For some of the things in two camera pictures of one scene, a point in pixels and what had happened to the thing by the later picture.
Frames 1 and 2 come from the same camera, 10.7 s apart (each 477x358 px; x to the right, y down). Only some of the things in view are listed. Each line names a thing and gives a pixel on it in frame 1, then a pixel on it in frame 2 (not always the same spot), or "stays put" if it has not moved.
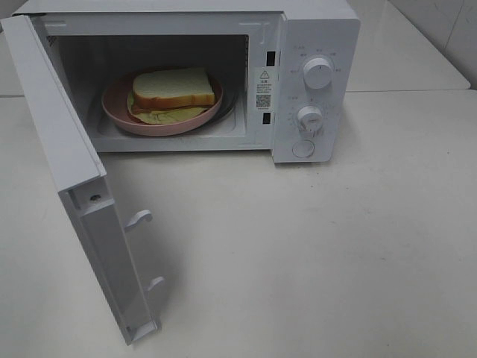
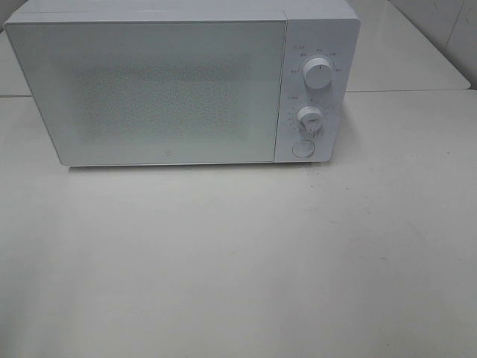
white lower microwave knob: x=309 y=121 stays put
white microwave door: x=80 y=177 -> x=156 y=92
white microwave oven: x=208 y=75 stays put
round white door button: x=303 y=148 stays put
